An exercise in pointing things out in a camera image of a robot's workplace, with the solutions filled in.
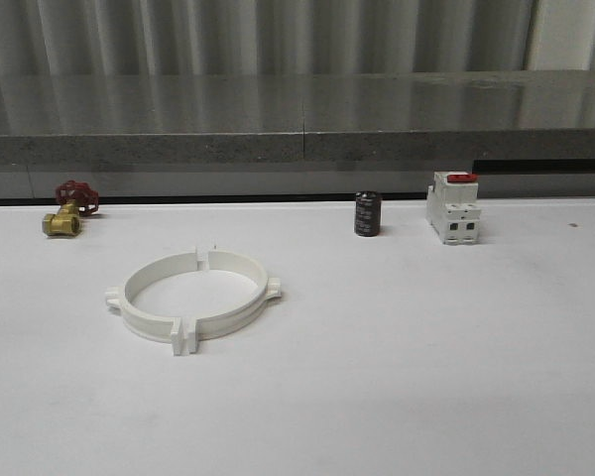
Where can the grey stone shelf ledge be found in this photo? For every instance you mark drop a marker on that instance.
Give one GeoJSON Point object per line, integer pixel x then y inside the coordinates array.
{"type": "Point", "coordinates": [490, 122]}

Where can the white half pipe clamp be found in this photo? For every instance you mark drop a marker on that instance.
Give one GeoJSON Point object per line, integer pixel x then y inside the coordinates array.
{"type": "Point", "coordinates": [235, 317]}
{"type": "Point", "coordinates": [165, 329]}

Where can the white circuit breaker red switch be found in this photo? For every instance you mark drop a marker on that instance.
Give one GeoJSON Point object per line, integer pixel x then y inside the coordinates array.
{"type": "Point", "coordinates": [451, 207]}

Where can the brass valve red handwheel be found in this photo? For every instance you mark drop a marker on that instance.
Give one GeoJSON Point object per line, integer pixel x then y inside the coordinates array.
{"type": "Point", "coordinates": [76, 199]}

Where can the black cylindrical capacitor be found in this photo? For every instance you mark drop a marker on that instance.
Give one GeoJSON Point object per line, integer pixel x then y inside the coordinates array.
{"type": "Point", "coordinates": [367, 218]}

